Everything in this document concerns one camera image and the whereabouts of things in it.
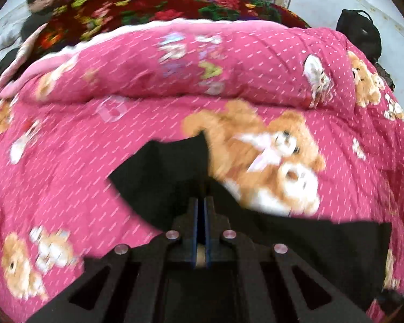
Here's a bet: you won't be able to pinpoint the red floral blanket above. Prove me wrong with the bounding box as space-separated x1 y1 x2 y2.
30 0 310 62

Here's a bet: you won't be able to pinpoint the black bag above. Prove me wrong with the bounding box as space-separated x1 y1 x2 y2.
336 9 382 65

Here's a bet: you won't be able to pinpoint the black pants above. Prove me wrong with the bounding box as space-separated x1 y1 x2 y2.
82 134 393 313

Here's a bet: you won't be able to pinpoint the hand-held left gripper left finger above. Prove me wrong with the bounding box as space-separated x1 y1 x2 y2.
27 197 199 323

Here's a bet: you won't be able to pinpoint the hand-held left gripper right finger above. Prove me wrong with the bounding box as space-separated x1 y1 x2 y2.
204 196 374 323

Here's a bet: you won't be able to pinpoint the pink teddy bear quilt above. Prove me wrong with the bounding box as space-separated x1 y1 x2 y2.
0 18 404 323

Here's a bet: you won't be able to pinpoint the white quilted cloth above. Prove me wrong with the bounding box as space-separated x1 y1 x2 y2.
0 15 29 59

